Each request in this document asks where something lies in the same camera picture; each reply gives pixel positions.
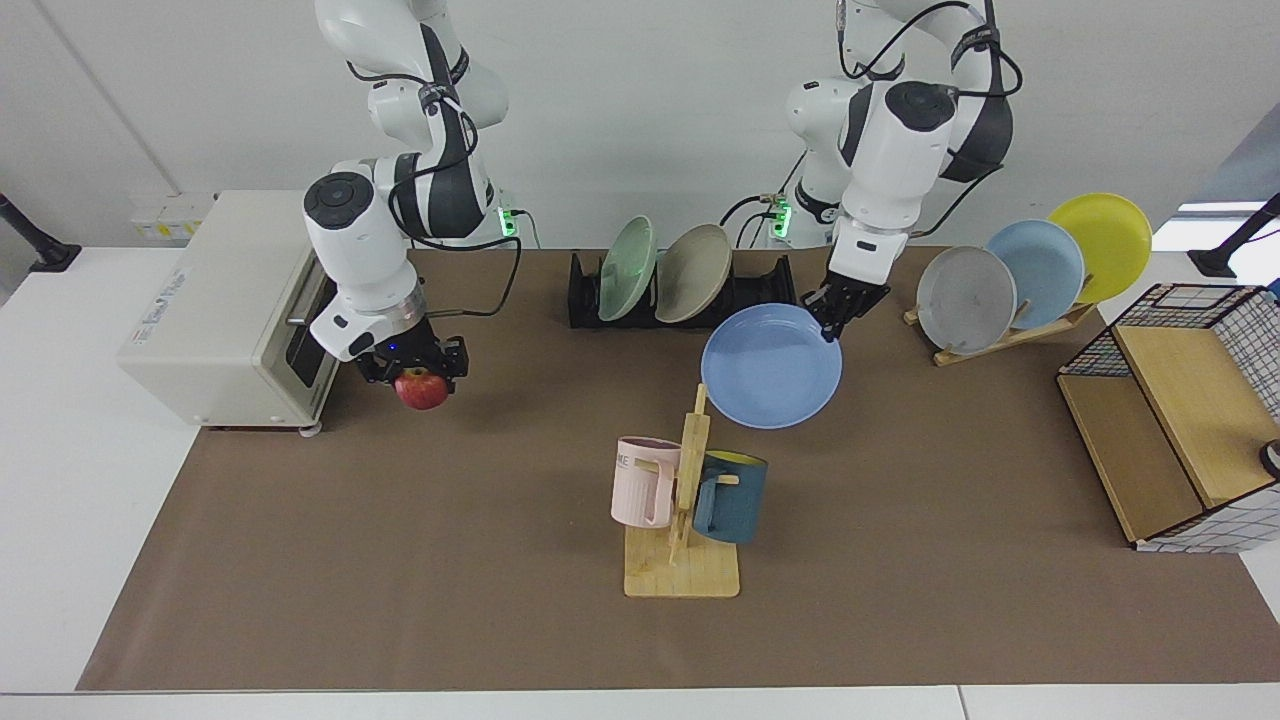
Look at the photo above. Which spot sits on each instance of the red yellow apple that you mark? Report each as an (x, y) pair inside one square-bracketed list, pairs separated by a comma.
[(423, 390)]

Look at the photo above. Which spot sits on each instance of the grey plate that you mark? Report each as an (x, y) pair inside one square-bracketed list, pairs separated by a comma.
[(965, 300)]

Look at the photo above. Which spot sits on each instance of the wooden plate stand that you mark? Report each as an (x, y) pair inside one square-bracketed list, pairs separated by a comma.
[(990, 343)]

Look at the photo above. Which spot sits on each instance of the beige plate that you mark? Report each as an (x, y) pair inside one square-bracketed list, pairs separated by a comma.
[(692, 272)]

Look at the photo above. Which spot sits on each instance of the black dish rack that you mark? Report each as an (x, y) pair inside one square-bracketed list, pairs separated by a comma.
[(582, 300)]

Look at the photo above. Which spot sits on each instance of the light blue plate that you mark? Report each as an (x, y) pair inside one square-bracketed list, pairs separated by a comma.
[(1045, 265)]

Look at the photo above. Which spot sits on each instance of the pale green plate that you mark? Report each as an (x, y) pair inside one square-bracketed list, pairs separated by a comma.
[(627, 268)]

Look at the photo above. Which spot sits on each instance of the yellow plate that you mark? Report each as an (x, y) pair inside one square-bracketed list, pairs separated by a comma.
[(1110, 240)]

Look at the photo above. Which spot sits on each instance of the dark blue cup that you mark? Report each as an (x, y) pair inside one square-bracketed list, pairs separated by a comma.
[(735, 500)]

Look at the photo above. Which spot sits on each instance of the brown table cloth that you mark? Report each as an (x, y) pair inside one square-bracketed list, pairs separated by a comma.
[(450, 560)]

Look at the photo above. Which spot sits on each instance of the pale toaster oven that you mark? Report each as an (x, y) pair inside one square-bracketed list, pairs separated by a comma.
[(200, 330)]

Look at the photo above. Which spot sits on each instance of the pink cup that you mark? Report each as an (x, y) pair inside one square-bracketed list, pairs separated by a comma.
[(640, 485)]

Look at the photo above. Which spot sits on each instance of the wooden cup stand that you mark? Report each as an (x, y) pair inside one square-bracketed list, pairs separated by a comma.
[(690, 570)]

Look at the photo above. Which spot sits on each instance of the black clamp stand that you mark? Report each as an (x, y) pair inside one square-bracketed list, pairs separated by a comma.
[(40, 250), (1225, 255)]

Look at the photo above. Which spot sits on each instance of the dark round object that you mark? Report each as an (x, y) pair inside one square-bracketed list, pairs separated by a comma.
[(1272, 458)]

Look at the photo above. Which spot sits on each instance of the white wall socket box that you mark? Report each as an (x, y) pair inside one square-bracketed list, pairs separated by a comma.
[(165, 218)]

